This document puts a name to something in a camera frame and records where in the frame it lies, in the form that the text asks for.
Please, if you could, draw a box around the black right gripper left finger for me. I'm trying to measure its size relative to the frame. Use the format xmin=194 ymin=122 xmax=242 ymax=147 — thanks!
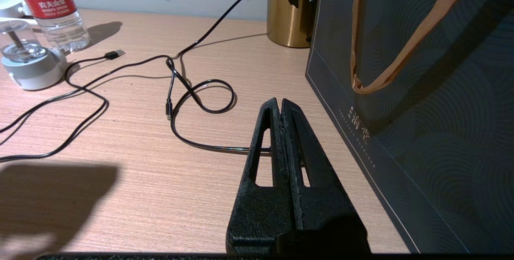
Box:
xmin=226 ymin=98 xmax=300 ymax=253

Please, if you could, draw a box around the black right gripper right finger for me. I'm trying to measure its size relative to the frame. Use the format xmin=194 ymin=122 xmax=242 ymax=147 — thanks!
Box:
xmin=281 ymin=99 xmax=371 ymax=253

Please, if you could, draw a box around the white router with antennas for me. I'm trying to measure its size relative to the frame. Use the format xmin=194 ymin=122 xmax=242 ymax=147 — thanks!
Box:
xmin=0 ymin=0 xmax=33 ymax=18

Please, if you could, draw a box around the brass desk lamp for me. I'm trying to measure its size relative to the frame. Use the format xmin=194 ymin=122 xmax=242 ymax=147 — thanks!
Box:
xmin=267 ymin=0 xmax=322 ymax=48

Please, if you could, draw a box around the small glass dome night light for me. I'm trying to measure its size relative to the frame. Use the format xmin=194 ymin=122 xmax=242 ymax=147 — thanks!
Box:
xmin=0 ymin=20 xmax=68 ymax=91

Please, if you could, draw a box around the clear water bottle red cap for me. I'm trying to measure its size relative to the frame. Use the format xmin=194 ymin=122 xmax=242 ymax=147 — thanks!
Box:
xmin=6 ymin=0 xmax=90 ymax=53

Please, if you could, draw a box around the black lamp power cord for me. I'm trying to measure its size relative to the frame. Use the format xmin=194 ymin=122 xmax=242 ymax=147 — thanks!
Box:
xmin=167 ymin=0 xmax=288 ymax=154

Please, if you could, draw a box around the black USB cable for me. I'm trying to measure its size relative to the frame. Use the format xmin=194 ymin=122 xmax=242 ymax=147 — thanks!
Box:
xmin=0 ymin=49 xmax=177 ymax=162

